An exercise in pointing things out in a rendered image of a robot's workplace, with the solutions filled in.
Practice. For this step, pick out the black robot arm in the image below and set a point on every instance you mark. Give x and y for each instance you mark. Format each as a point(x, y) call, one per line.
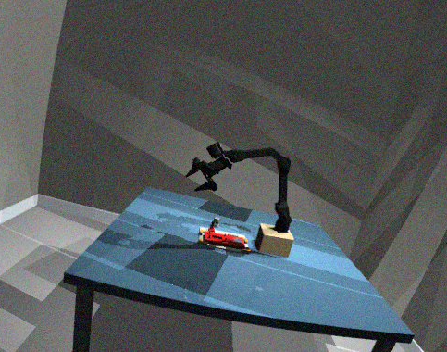
point(235, 155)

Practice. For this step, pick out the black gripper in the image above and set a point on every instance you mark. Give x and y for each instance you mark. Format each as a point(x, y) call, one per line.
point(207, 185)

